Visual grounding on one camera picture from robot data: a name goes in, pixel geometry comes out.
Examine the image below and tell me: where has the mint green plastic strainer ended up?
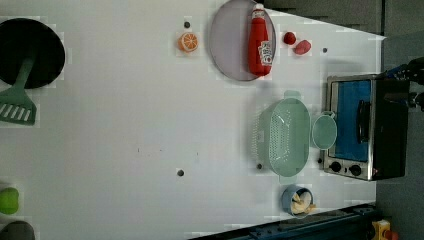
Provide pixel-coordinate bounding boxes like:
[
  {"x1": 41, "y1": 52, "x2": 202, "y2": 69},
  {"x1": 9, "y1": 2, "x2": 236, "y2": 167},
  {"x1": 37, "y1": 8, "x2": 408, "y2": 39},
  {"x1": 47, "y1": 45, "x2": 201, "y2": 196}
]
[{"x1": 253, "y1": 90, "x2": 311, "y2": 185}]

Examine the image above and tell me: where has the orange half slice toy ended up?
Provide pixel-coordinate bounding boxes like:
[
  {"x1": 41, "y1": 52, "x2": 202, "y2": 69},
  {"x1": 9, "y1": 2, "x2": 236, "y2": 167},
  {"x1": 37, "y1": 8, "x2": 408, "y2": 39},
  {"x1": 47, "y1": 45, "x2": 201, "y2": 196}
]
[{"x1": 177, "y1": 32, "x2": 198, "y2": 53}]

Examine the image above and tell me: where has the red ketchup bottle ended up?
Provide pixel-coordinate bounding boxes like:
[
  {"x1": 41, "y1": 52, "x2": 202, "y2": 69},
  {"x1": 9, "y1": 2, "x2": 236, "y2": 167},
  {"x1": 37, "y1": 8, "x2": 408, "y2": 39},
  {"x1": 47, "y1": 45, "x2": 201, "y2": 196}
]
[{"x1": 248, "y1": 4, "x2": 273, "y2": 77}]

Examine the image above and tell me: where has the grey round plate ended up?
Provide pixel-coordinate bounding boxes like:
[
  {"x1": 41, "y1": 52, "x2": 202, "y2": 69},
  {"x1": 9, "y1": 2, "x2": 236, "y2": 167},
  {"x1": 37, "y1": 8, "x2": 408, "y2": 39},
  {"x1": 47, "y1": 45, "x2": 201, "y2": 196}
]
[{"x1": 209, "y1": 0, "x2": 277, "y2": 81}]

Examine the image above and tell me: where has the mint green cup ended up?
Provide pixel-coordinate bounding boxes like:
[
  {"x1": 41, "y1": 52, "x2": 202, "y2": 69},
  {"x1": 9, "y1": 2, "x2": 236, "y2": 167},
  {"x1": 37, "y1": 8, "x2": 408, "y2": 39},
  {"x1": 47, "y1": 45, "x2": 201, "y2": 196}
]
[{"x1": 311, "y1": 111, "x2": 337, "y2": 150}]

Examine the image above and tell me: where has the dark red strawberry toy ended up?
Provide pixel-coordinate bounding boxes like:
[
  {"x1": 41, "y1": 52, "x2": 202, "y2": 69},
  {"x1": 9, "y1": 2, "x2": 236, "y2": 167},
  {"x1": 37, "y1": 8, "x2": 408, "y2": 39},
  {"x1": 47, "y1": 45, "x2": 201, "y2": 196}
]
[{"x1": 283, "y1": 32, "x2": 296, "y2": 45}]

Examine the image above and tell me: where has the pink red strawberry toy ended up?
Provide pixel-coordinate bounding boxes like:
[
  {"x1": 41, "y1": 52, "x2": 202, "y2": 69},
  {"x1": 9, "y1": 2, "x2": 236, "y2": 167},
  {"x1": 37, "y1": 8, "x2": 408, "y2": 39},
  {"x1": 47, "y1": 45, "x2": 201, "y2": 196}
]
[{"x1": 294, "y1": 40, "x2": 311, "y2": 55}]

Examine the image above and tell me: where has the blue bowl with chips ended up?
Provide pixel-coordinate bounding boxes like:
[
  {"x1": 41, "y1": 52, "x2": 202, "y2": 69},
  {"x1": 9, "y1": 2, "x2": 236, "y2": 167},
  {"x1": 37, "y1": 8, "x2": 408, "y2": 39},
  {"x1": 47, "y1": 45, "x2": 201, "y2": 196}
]
[{"x1": 281, "y1": 185, "x2": 316, "y2": 219}]

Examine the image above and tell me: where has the silver black toaster oven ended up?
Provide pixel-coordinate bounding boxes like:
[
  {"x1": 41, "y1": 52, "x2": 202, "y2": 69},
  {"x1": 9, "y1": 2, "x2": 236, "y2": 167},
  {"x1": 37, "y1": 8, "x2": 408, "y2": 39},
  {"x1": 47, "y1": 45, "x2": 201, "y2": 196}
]
[{"x1": 323, "y1": 74, "x2": 409, "y2": 181}]

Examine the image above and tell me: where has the green slotted spatula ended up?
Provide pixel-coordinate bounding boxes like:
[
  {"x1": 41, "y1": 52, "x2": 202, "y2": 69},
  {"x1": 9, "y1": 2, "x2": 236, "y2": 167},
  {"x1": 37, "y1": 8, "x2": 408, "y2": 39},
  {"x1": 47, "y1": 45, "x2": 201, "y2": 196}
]
[{"x1": 0, "y1": 58, "x2": 37, "y2": 126}]

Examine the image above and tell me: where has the black round pan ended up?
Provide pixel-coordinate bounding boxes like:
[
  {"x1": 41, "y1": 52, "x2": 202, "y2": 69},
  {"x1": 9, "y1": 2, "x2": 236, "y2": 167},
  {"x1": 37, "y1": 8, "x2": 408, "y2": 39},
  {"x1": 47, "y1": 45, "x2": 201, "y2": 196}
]
[{"x1": 0, "y1": 18, "x2": 65, "y2": 89}]

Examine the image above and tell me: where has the green apple toy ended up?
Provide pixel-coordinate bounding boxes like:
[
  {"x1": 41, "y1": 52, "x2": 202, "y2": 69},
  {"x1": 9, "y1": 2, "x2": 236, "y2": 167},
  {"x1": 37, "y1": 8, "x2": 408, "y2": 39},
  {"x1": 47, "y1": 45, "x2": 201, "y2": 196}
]
[{"x1": 0, "y1": 187, "x2": 19, "y2": 215}]

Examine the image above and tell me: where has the dark grey object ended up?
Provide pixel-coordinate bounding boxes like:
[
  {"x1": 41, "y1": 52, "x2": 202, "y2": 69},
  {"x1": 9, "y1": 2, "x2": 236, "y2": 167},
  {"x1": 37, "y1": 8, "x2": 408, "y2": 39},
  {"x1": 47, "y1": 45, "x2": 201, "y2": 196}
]
[{"x1": 0, "y1": 221, "x2": 36, "y2": 240}]

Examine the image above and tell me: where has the blue metal table frame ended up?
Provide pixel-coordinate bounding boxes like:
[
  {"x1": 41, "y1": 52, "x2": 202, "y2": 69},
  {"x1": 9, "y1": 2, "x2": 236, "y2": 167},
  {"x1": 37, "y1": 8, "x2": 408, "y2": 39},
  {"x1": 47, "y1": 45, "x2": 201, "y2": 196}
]
[{"x1": 190, "y1": 204, "x2": 382, "y2": 240}]

